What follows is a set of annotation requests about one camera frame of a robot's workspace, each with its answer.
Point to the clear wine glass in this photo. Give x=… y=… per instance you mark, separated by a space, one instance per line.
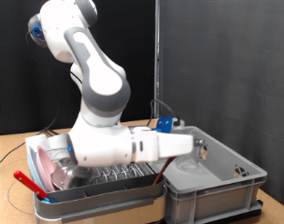
x=187 y=165

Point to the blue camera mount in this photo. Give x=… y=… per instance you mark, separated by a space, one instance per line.
x=165 y=124

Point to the brown wooden stick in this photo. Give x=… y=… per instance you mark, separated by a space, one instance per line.
x=162 y=174

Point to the dark grey backdrop panel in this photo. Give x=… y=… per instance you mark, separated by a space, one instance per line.
x=235 y=62

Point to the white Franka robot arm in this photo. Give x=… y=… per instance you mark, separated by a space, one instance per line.
x=101 y=146

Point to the light blue plastic plate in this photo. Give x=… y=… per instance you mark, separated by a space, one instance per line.
x=31 y=165

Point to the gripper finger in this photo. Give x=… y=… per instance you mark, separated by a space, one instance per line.
x=200 y=142

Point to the aluminium frame post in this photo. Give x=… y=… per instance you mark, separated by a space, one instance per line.
x=157 y=62

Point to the stainless steel pot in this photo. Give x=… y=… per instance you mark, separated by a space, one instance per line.
x=70 y=180

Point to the white box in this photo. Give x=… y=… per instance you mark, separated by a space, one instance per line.
x=54 y=141

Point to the pink plastic plate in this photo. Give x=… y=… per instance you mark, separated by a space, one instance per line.
x=44 y=165

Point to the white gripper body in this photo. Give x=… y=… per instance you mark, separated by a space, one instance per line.
x=176 y=145

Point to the grey cutlery holder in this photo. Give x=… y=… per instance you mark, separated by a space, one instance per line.
x=70 y=202

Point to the grey plastic crate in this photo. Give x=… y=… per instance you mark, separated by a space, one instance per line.
x=223 y=199

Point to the black backdrop curtain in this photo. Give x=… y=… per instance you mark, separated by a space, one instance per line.
x=11 y=77

